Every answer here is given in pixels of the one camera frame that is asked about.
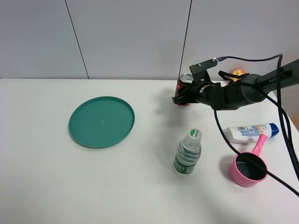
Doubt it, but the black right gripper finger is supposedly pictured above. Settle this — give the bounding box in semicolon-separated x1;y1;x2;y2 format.
177;85;193;96

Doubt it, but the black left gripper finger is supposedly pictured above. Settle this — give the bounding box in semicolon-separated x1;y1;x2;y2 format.
172;94;192;105

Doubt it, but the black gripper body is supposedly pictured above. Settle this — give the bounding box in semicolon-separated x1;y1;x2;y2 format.
187;82;226;109

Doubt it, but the red soda can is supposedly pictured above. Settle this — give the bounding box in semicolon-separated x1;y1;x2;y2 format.
174;73;193;96

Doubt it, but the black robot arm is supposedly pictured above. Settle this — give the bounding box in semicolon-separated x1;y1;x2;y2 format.
172;57;299;111

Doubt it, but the red yellow toy ball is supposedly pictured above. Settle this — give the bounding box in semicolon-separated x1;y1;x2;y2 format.
231;69;246;82

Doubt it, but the white blue shampoo bottle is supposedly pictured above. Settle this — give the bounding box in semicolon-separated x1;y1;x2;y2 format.
224;123;279;143

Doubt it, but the clear water bottle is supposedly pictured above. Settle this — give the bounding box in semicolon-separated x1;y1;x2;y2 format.
173;128;202;175

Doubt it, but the teal round plate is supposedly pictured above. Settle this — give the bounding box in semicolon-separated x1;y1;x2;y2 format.
68;96;135;149

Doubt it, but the pink saucepan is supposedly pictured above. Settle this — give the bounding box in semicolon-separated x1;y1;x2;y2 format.
229;134;268;188

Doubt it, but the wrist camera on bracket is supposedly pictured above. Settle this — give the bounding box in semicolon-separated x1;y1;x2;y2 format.
189;57;218;83

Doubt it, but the black cable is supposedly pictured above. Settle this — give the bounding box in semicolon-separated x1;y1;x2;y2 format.
214;54;299;197

